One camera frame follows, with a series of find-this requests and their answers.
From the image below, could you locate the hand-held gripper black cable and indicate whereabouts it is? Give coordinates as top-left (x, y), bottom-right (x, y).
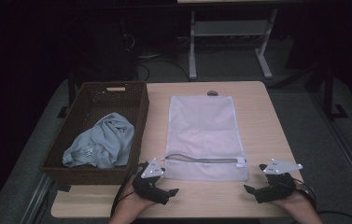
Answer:
top-left (110, 163), bottom-right (144, 218)
top-left (290, 178), bottom-right (352, 224)

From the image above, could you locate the black floor cable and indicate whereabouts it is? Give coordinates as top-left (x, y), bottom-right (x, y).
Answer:
top-left (135, 57), bottom-right (192, 83)

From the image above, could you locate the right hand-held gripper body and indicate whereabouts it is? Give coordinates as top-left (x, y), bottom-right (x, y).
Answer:
top-left (262, 158), bottom-right (303, 202)

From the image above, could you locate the person's left hand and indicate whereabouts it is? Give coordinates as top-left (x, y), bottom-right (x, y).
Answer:
top-left (114, 182), bottom-right (160, 217)

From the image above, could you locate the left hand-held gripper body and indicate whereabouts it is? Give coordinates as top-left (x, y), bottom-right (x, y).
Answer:
top-left (132, 158), bottom-right (166, 201)

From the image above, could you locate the brown wicker basket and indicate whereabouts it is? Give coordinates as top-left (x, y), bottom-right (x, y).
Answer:
top-left (38, 80), bottom-right (150, 187)

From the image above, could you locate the white metal desk frame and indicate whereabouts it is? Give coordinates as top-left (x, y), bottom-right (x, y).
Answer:
top-left (188, 8), bottom-right (279, 80)

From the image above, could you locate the light blue garment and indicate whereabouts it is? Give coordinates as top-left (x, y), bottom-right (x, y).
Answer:
top-left (62, 112), bottom-right (135, 170)

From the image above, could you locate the white mesh laundry bag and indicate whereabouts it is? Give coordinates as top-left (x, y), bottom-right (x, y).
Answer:
top-left (162, 94), bottom-right (250, 183)

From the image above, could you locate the person's right hand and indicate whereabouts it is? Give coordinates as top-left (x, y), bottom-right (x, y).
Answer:
top-left (270, 189), bottom-right (317, 217)

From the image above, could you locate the black metal stand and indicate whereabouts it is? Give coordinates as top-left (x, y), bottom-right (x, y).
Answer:
top-left (306, 62), bottom-right (349, 121)

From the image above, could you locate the aluminium rail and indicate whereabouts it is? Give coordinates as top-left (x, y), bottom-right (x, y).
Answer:
top-left (20, 173), bottom-right (54, 224)
top-left (309, 92), bottom-right (352, 210)

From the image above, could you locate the right hand-held gripper black cable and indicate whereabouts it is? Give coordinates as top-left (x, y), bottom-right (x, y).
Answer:
top-left (290, 178), bottom-right (352, 224)

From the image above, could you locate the left hand-held gripper black cable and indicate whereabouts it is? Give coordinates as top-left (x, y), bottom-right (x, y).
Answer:
top-left (110, 163), bottom-right (144, 218)

